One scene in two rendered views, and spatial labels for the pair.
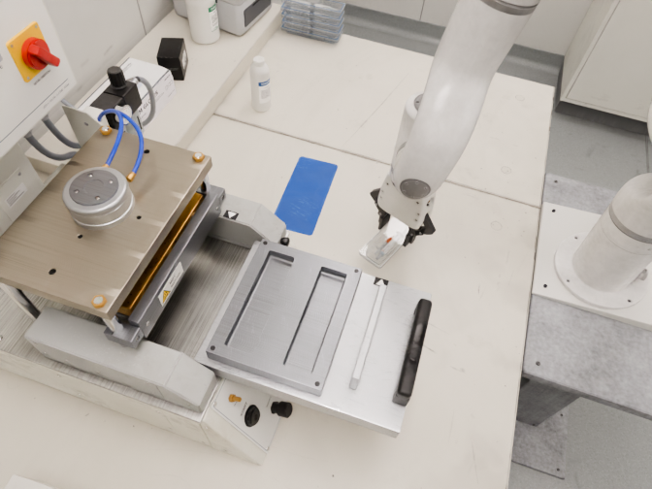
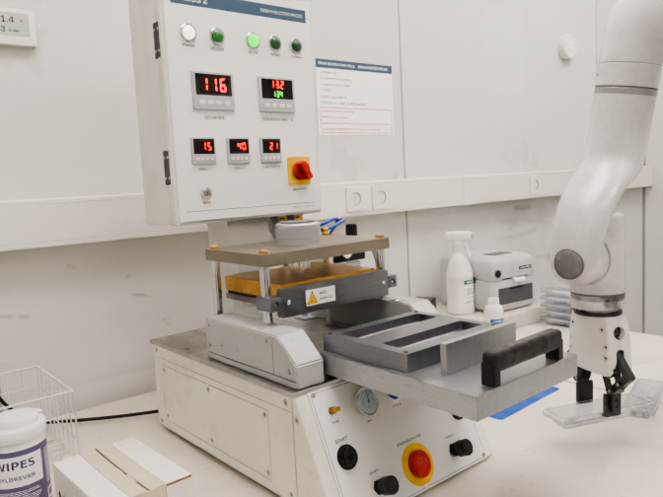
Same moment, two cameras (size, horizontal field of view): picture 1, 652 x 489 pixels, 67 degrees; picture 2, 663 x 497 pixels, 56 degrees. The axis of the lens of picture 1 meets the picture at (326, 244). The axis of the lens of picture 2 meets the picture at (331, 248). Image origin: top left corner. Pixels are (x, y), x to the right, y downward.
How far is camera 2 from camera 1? 72 cm
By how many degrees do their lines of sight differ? 57
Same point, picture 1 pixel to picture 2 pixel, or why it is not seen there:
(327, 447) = not seen: outside the picture
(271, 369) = (369, 343)
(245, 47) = not seen: hidden behind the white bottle
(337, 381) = (430, 371)
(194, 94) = not seen: hidden behind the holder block
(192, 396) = (295, 357)
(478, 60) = (610, 138)
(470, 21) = (595, 111)
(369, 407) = (453, 383)
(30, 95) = (288, 193)
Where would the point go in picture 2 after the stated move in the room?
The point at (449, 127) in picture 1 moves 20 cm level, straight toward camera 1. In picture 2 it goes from (589, 191) to (506, 199)
